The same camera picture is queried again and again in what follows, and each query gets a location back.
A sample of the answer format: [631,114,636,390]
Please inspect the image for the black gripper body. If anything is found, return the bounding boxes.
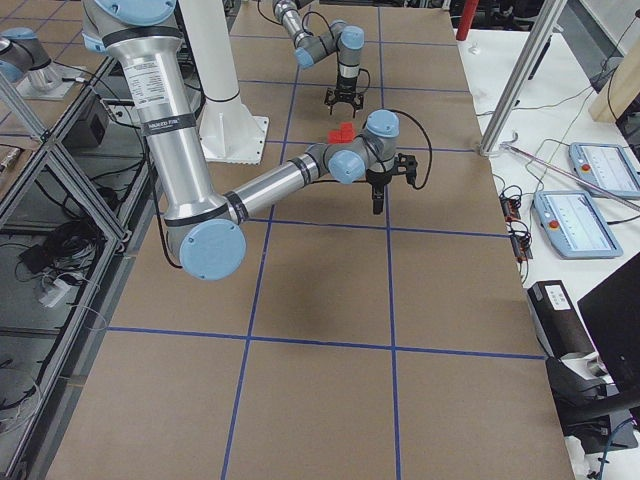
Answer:
[324,75,364,108]
[365,169,393,190]

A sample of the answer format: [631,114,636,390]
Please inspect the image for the red cube block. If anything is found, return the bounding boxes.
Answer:
[327,130,342,144]
[340,122,355,135]
[339,129,355,143]

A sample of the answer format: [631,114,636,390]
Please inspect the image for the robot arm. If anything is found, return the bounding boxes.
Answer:
[83,1,399,280]
[272,0,365,115]

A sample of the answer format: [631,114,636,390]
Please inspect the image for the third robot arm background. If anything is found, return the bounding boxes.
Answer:
[1,27,78,101]

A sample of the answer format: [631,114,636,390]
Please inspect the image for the small electronics board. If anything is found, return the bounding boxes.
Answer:
[499,185,533,264]

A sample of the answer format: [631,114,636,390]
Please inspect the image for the red cylinder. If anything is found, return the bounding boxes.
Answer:
[456,0,479,41]

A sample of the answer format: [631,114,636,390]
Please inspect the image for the near teach pendant tablet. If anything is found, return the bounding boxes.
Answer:
[533,190,623,260]

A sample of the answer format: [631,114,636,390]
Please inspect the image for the teach pendant tablet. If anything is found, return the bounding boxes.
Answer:
[569,143,639,200]
[533,190,623,260]

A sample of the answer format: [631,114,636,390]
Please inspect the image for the far teach pendant tablet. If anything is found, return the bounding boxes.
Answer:
[569,143,639,200]

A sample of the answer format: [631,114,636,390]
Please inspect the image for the black box white label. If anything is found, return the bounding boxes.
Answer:
[526,280,595,360]

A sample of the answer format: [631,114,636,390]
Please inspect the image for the black monitor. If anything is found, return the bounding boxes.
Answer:
[578,254,639,391]

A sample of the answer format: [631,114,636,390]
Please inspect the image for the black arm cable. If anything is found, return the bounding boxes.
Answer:
[302,9,372,94]
[369,109,433,190]

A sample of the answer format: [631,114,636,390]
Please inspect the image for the white camera pillar base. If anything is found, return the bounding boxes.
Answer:
[179,0,269,164]

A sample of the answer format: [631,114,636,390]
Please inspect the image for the aluminium frame post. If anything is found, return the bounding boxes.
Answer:
[478,0,567,157]

